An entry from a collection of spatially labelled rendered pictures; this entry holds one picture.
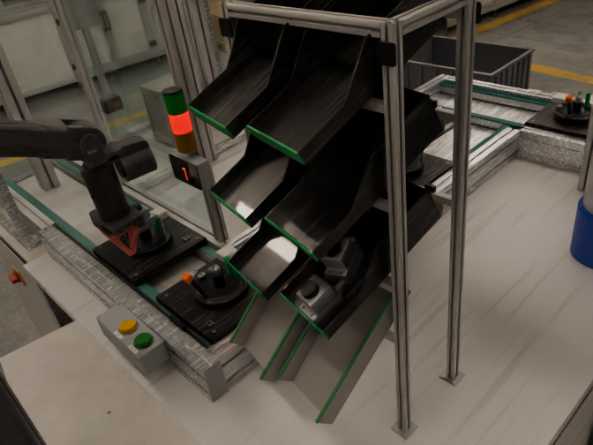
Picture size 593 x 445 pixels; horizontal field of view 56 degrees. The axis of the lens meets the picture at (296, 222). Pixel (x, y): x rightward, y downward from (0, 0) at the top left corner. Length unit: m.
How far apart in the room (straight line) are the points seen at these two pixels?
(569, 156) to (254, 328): 1.24
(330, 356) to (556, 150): 1.22
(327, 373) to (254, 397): 0.27
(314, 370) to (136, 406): 0.46
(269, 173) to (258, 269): 0.19
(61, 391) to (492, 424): 0.97
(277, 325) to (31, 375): 0.68
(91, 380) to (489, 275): 1.03
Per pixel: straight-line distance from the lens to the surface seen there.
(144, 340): 1.34
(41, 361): 1.59
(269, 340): 1.16
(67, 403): 1.45
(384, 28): 0.72
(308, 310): 0.92
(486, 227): 1.72
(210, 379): 1.26
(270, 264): 1.05
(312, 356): 1.10
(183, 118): 1.38
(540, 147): 2.05
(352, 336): 1.05
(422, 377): 1.29
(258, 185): 0.96
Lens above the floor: 1.85
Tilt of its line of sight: 34 degrees down
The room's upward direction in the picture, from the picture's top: 9 degrees counter-clockwise
